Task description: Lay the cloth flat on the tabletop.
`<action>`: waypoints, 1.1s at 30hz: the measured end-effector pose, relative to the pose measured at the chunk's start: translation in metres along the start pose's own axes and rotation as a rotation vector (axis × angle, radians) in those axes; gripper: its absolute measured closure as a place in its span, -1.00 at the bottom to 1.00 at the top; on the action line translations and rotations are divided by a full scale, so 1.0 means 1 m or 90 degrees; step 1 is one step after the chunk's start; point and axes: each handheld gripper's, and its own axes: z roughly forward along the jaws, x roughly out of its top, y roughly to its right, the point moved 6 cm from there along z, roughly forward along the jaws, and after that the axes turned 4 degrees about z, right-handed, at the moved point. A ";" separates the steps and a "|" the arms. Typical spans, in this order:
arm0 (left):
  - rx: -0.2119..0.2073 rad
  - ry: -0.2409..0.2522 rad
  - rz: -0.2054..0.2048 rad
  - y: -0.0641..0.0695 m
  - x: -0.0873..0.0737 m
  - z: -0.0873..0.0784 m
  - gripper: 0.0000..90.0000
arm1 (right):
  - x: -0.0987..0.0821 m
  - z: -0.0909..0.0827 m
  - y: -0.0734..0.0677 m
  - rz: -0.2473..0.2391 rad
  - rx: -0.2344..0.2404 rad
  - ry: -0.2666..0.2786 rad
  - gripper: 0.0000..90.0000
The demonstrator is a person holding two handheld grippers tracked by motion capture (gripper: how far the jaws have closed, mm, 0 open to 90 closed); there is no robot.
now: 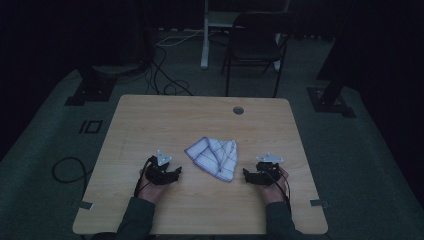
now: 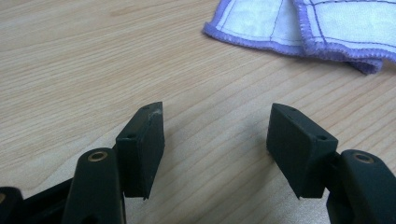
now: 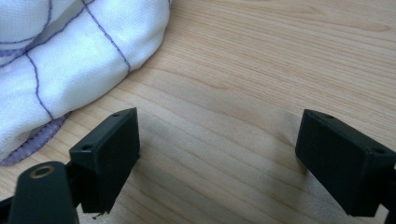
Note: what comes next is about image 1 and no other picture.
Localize hand-held gripper cable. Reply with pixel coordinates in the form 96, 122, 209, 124
264, 164, 292, 214
133, 157, 153, 198

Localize right hand-held gripper cable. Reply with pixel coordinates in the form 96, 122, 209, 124
264, 164, 292, 214

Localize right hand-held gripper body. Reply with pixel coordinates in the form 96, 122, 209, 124
254, 152, 285, 187

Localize black stand with base plate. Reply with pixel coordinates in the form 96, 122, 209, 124
64, 49, 118, 107
306, 0, 357, 119

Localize left hand-held gripper cable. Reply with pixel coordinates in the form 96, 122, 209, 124
133, 157, 153, 198

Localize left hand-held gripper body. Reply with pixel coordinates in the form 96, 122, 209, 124
143, 149, 178, 186

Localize person's left hand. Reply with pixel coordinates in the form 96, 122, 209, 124
137, 168, 169, 205

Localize person's right hand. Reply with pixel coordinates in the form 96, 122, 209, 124
259, 165, 290, 205

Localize white cloth with purple edge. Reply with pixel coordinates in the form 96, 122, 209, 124
184, 136, 240, 183

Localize black folding chair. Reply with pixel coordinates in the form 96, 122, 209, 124
221, 11, 290, 98

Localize black tangled floor cables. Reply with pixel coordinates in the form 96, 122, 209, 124
145, 45, 195, 97

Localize white floor cable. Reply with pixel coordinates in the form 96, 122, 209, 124
154, 29, 205, 48

